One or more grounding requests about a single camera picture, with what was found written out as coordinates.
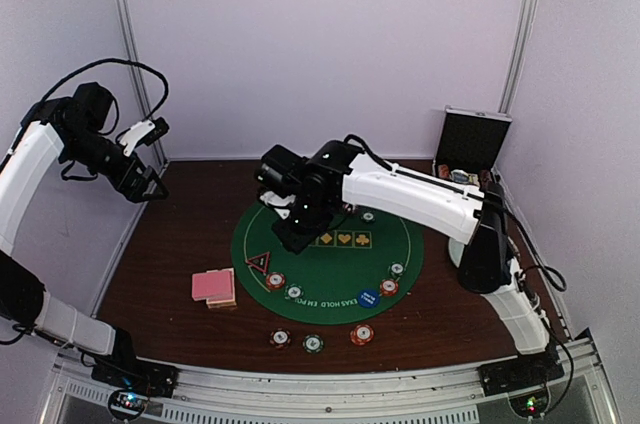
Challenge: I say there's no blue small blind button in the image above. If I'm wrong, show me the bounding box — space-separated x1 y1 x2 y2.
356 289 381 309

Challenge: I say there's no card deck box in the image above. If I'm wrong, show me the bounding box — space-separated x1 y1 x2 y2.
205 268 236 309

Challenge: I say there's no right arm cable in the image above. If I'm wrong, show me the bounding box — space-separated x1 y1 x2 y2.
344 133 567 294

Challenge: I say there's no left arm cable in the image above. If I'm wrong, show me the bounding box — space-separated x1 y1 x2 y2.
44 57 170 125

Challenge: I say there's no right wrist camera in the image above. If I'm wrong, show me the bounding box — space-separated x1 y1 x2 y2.
258 191 295 219

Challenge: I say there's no left aluminium frame post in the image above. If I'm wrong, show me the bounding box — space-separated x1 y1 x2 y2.
103 0 168 170

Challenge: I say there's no aluminium front rail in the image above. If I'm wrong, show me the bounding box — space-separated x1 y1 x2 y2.
35 338 623 423

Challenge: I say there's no orange-red poker chip stack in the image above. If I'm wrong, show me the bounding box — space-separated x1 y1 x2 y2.
350 324 374 346

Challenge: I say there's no green chip top seat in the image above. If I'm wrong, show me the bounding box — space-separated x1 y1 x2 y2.
361 212 375 223

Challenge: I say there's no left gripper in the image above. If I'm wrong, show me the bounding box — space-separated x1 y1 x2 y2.
61 127 169 202

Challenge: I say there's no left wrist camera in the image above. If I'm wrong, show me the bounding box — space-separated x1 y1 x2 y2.
116 117 170 157

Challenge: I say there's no green poker chip stack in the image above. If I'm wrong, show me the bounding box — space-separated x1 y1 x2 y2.
302 334 324 354

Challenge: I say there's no black red all-in triangle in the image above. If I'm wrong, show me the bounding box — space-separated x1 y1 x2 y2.
245 251 271 275

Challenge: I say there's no red-backed card deck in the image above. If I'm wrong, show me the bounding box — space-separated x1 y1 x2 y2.
191 269 234 301

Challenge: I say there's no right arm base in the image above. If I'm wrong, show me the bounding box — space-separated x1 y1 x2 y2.
477 356 565 396

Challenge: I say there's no aluminium frame post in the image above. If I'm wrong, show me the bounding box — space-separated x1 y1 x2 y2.
499 0 539 114
103 0 168 170

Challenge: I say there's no pale green ceramic plate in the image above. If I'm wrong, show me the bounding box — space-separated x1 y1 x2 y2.
447 238 465 268

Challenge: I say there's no red five poker chip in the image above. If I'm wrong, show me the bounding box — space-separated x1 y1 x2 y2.
380 279 399 297

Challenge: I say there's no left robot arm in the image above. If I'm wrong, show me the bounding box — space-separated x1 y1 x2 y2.
1 82 169 388

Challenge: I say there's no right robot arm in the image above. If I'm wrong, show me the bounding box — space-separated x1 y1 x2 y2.
254 134 552 386

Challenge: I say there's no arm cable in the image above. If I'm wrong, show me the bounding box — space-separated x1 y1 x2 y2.
344 133 567 294
44 57 170 125

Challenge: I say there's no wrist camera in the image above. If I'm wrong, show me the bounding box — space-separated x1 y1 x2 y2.
258 191 295 219
116 117 170 157

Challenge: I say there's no brown poker chip stack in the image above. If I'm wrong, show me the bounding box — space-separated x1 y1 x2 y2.
269 328 292 350

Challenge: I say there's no round green poker mat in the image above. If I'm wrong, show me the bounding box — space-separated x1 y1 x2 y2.
231 204 425 326

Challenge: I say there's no green chip seat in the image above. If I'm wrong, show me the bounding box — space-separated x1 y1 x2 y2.
361 212 375 223
389 262 405 278

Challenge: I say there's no aluminium poker chip case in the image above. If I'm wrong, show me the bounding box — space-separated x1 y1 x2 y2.
432 106 513 189

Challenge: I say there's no red chip pile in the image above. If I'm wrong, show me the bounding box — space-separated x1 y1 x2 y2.
265 272 286 291

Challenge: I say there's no right aluminium frame post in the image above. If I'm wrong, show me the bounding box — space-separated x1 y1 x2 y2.
499 0 539 114

